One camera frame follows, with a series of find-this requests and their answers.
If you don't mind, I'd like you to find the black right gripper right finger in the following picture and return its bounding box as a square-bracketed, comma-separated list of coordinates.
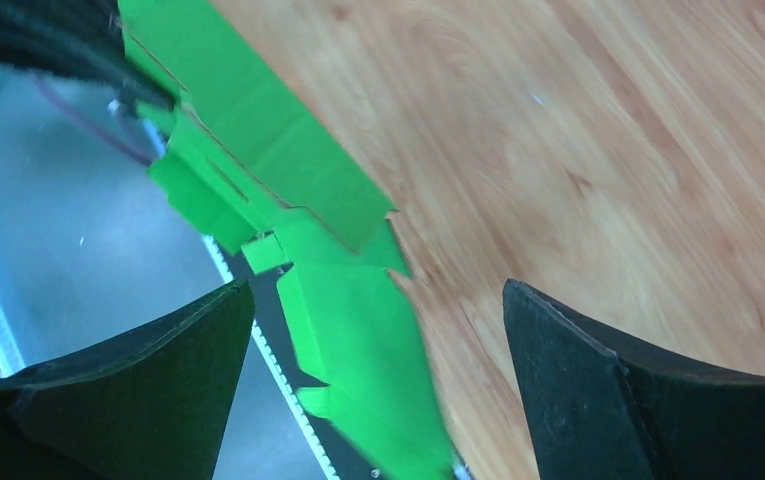
[502, 279, 765, 479]

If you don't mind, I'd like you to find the green paper box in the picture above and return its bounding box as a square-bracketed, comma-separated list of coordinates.
[119, 1, 458, 479]

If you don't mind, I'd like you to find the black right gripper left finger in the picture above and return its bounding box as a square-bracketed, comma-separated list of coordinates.
[0, 281, 254, 479]

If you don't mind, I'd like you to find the white perforated cable tray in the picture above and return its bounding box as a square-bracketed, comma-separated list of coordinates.
[143, 119, 344, 480]

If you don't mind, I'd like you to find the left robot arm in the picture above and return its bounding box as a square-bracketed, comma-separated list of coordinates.
[0, 0, 176, 111]

